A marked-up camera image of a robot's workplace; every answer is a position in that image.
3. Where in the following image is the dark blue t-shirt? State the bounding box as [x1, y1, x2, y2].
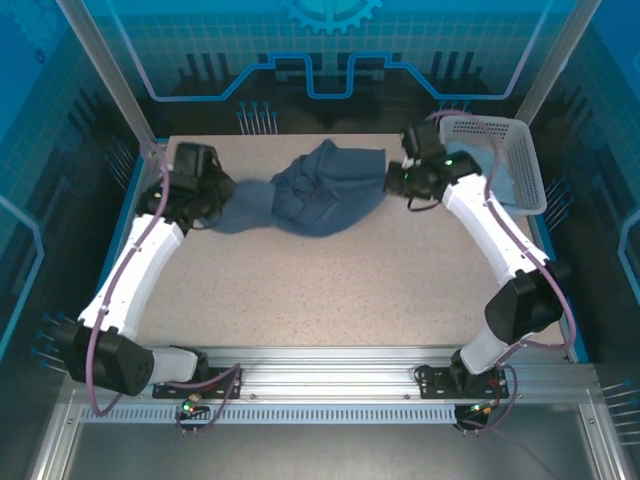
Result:
[209, 138, 389, 239]

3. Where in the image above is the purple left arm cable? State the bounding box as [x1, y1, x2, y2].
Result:
[85, 144, 244, 436]

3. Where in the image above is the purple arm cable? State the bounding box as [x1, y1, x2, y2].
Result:
[85, 144, 244, 436]
[427, 112, 576, 436]

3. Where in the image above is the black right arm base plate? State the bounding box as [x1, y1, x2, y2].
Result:
[417, 364, 511, 400]

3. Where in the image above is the slotted metal cable duct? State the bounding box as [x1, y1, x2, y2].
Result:
[79, 404, 459, 426]

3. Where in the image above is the light blue t-shirt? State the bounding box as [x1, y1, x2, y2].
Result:
[444, 139, 519, 206]

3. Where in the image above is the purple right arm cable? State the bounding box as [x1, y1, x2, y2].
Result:
[427, 112, 576, 436]

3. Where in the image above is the aluminium frame post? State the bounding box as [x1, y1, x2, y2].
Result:
[54, 0, 159, 154]
[517, 0, 604, 136]

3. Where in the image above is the aluminium mounting rail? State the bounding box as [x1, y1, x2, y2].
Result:
[64, 345, 597, 404]

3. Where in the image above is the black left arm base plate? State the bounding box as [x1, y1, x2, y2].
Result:
[152, 367, 244, 400]

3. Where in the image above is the white perforated plastic basket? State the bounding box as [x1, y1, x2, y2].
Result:
[437, 113, 548, 217]

